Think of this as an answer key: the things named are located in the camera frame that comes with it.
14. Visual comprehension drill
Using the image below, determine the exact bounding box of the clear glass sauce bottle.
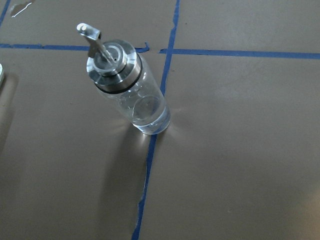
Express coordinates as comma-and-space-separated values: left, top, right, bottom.
76, 23, 171, 135

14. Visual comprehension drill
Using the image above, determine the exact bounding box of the silver digital kitchen scale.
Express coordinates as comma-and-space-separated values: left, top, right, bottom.
0, 63, 5, 88

